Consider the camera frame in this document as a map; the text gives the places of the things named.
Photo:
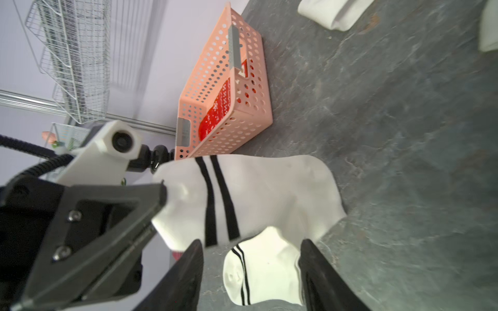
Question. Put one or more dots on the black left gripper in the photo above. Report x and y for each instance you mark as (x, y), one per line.
(23, 233)

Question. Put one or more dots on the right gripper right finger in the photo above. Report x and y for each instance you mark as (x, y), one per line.
(323, 287)

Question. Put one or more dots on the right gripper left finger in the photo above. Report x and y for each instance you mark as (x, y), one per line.
(180, 287)

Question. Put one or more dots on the white sock black stripes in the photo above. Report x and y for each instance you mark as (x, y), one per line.
(263, 268)

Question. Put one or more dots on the red christmas sock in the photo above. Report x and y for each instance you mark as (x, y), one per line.
(221, 105)

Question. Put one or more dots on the pink artificial tulip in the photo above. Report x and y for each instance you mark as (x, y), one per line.
(51, 139)

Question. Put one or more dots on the pink plastic basket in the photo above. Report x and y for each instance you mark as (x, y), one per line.
(234, 42)

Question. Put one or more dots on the plain white sock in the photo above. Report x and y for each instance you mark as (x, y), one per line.
(335, 15)

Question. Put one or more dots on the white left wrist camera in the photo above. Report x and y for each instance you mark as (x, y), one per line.
(105, 158)

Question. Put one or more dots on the white mesh wall box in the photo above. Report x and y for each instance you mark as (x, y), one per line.
(72, 137)

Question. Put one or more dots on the white wire wall shelf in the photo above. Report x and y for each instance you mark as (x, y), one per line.
(76, 54)

